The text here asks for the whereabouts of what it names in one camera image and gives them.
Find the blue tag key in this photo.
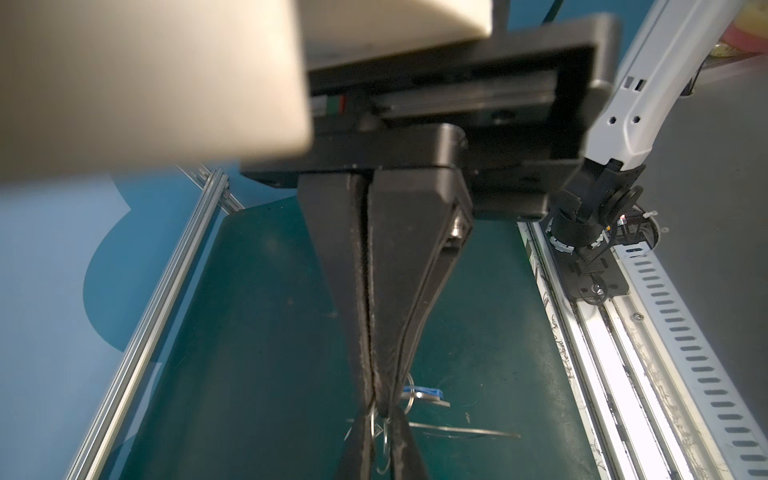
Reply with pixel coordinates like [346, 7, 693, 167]
[401, 374, 451, 414]

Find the white slotted cable duct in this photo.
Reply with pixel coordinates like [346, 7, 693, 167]
[616, 242, 767, 479]

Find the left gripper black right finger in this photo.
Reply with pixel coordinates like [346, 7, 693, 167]
[388, 407, 429, 480]

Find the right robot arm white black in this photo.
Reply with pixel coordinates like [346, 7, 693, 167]
[240, 1, 739, 418]

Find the back horizontal aluminium frame bar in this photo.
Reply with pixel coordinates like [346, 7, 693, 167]
[66, 169, 228, 479]

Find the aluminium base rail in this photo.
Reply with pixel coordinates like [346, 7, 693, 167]
[518, 223, 731, 479]

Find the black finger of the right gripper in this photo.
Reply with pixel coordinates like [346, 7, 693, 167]
[298, 173, 375, 408]

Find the silver perforated metal key plate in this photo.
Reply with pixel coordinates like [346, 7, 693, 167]
[408, 422, 520, 438]

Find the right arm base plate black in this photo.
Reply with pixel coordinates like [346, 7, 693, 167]
[555, 250, 629, 305]

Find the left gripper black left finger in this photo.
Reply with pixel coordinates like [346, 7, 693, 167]
[334, 407, 375, 480]

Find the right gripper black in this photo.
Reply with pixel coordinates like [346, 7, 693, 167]
[239, 13, 621, 414]

